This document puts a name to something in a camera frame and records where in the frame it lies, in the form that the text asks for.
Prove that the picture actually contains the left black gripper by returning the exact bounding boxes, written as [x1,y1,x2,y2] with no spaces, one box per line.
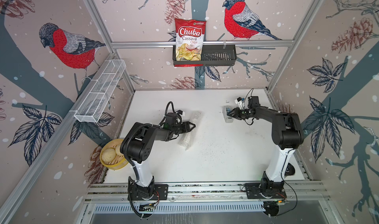
[171,122,195,135]

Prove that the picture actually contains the small grey white device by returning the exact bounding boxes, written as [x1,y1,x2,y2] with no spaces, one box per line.
[223,106,233,123]

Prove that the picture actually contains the clear bubble wrap sheet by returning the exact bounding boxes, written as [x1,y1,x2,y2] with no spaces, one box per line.
[179,111,203,151]

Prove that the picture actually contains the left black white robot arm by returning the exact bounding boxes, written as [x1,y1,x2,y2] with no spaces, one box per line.
[120,112,196,197]

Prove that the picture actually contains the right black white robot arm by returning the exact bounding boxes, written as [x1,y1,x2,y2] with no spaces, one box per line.
[224,96,304,197]

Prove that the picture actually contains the right pale steamed bun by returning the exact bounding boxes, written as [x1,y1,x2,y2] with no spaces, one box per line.
[115,144,124,157]

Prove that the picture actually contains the pale steamed bun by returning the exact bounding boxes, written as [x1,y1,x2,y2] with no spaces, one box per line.
[101,148,117,164]
[115,144,124,157]

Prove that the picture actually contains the black lidded cup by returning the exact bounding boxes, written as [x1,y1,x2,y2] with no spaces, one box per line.
[285,163,296,177]

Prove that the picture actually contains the yellow steamer basket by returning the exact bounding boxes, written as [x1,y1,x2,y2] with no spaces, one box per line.
[100,139,128,170]

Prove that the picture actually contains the left pale steamed bun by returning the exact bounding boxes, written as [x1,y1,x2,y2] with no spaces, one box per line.
[101,148,117,164]

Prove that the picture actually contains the red Chuba cassava chips bag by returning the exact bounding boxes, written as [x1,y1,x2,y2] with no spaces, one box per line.
[173,19,206,67]

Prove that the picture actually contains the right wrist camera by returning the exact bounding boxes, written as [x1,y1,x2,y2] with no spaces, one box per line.
[235,97,245,110]

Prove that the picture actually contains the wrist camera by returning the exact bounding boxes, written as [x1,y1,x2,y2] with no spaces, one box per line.
[235,97,245,110]
[176,110,185,117]

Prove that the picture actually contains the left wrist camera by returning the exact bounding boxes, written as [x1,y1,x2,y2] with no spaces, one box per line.
[176,110,185,117]

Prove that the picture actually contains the black wire wall basket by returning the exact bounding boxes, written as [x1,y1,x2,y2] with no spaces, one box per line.
[172,45,237,67]

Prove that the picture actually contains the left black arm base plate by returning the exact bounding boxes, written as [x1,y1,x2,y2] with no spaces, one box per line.
[128,184,168,201]

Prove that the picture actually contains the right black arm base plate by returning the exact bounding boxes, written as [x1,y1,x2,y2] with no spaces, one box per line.
[244,182,287,199]

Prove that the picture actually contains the white wire mesh shelf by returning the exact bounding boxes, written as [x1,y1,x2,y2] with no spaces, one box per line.
[74,59,126,123]

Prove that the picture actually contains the aluminium front rail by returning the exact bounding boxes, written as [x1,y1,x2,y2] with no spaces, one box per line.
[83,180,331,204]

